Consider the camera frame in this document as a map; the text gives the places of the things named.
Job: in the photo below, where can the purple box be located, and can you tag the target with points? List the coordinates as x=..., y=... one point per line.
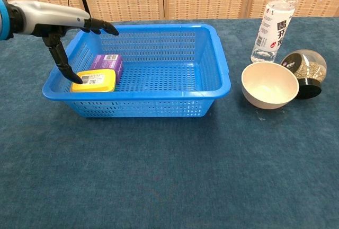
x=106, y=62

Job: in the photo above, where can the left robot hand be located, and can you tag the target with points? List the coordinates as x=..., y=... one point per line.
x=47, y=14

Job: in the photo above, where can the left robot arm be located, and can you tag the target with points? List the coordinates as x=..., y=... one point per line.
x=4, y=19

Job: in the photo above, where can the yellow-lidded green container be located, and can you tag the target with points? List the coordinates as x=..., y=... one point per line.
x=100, y=83

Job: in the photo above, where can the round jar with black lid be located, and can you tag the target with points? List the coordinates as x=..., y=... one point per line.
x=310, y=80

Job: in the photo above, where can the beige bowl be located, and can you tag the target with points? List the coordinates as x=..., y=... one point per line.
x=267, y=88

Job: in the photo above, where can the blue plastic basket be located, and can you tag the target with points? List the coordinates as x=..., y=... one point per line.
x=159, y=99

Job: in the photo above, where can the blue table mat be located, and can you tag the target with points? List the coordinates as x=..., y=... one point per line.
x=159, y=173

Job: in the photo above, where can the clear water bottle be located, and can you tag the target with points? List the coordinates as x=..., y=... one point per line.
x=272, y=33

